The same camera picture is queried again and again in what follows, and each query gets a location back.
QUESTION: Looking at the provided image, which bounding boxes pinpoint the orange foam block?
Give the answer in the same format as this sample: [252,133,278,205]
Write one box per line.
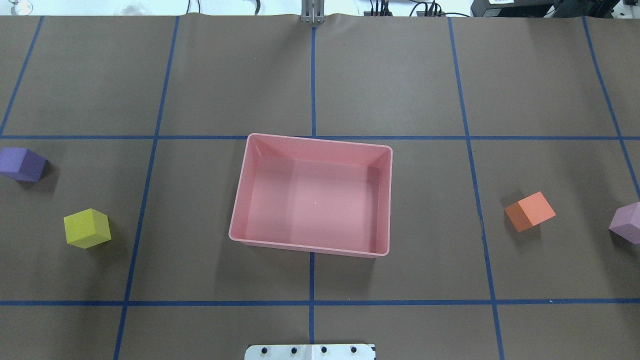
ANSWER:
[504,191,556,232]

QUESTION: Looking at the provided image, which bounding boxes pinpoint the yellow foam block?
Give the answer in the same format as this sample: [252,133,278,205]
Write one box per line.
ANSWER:
[63,208,112,249]

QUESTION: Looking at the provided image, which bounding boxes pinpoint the purple foam block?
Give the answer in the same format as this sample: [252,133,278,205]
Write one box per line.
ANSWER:
[0,146,47,182]

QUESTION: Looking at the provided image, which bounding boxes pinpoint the pink foam block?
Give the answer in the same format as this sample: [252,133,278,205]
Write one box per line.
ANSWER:
[608,202,640,245]

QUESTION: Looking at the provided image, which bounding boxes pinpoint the pink plastic bin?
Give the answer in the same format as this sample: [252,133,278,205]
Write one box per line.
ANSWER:
[228,133,394,259]

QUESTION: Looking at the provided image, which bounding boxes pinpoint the white mounting plate with bolts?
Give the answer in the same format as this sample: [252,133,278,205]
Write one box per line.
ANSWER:
[244,343,377,360]

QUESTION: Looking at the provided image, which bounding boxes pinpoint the aluminium profile post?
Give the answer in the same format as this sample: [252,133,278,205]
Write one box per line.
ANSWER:
[301,0,326,25]

